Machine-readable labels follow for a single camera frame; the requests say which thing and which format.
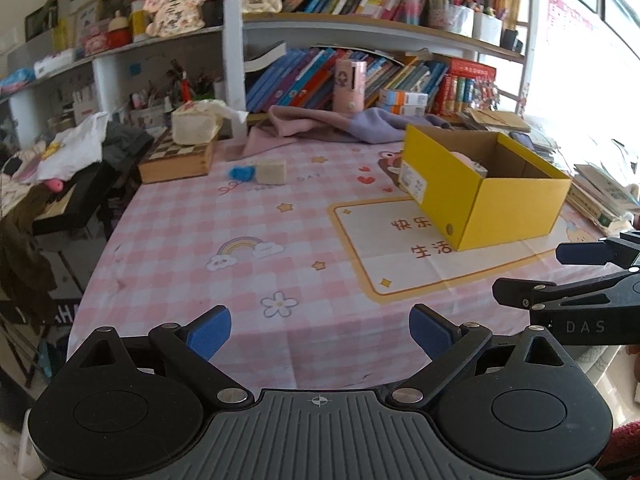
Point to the pink plush toy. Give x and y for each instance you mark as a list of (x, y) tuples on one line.
[(462, 158)]

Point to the small blue fuzzy item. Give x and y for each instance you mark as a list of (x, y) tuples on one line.
[(242, 171)]

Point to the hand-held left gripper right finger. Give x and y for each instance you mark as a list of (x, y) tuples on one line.
[(430, 334)]

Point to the beige rectangular block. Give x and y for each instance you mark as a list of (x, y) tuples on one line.
[(271, 172)]

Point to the yellow cardboard box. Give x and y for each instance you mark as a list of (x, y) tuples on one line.
[(510, 210)]

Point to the pink cloth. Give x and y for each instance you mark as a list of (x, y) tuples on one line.
[(295, 122)]

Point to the pink checkered tablecloth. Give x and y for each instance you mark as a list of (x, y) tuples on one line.
[(300, 240)]

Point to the dark olive clothing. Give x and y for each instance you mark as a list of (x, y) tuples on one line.
[(22, 260)]

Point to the white bookshelf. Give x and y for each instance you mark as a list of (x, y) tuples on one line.
[(232, 60)]

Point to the white pen cup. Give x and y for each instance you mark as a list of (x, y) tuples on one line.
[(487, 29)]

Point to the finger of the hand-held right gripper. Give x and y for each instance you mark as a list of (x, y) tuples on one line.
[(550, 296), (580, 252)]

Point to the pink handheld device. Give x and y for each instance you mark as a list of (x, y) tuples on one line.
[(349, 87)]

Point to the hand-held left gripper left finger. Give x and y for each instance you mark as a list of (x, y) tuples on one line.
[(210, 334)]

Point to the desk pen organiser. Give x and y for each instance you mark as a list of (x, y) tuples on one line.
[(150, 107)]

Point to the brown paper envelope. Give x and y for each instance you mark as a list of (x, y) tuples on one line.
[(495, 120)]

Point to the colourful paper figure decoration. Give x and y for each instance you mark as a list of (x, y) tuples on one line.
[(486, 95)]

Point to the patterned pen cup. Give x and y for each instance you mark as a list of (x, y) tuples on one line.
[(450, 20)]

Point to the floral cat figurine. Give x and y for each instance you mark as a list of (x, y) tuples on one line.
[(175, 2)]

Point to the thick red book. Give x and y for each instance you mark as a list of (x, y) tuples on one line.
[(472, 67)]

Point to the open white book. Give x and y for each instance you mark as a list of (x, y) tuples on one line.
[(265, 57)]

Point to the wooden chess box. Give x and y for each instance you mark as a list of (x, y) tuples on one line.
[(175, 160)]

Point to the pink wall poster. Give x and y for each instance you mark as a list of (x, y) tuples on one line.
[(570, 27)]

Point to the pink and blue bottle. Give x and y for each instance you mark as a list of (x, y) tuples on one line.
[(415, 2)]

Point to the stack of green-covered books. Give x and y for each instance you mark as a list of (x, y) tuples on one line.
[(605, 195)]

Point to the row of colourful books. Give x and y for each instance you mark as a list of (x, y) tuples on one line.
[(310, 77)]

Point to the orange blue white carton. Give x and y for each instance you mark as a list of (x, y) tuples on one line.
[(405, 97), (400, 109)]

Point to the white printed shirt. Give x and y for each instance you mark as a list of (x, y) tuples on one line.
[(70, 150)]

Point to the dark grey cloth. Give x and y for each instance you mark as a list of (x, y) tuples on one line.
[(125, 142)]

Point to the cream tissue pack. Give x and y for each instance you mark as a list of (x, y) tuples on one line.
[(195, 122)]

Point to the black stool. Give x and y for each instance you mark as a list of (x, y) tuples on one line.
[(75, 200)]

